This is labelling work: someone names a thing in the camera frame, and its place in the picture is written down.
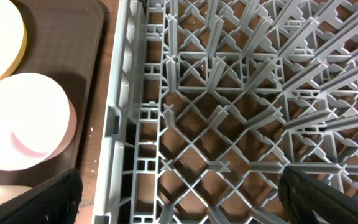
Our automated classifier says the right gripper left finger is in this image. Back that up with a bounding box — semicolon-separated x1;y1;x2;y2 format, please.
0;168;83;224

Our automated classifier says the grey plastic dishwasher rack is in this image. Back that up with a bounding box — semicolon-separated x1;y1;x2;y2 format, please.
93;0;358;223

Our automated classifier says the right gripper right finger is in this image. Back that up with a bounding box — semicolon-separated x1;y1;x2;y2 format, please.
278;166;358;224

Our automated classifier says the dark brown serving tray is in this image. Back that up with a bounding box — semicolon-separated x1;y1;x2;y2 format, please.
0;0;108;187

